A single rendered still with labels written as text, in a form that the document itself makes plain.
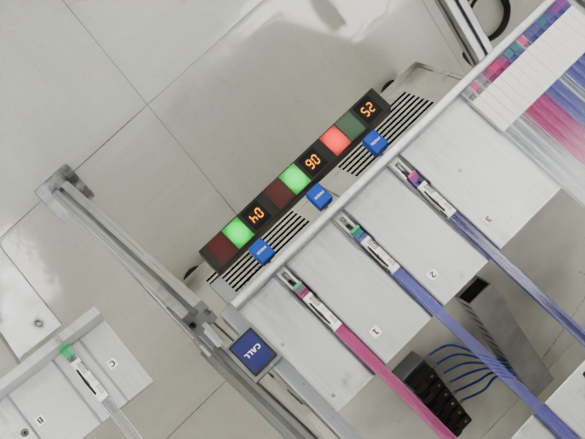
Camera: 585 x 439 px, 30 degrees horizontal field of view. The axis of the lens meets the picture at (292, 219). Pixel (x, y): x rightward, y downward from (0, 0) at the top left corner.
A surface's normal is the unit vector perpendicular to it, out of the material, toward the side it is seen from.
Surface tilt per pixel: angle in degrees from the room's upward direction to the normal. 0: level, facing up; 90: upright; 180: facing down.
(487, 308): 0
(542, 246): 0
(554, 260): 0
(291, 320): 44
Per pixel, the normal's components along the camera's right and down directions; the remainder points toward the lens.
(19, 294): 0.48, 0.29
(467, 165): -0.03, -0.25
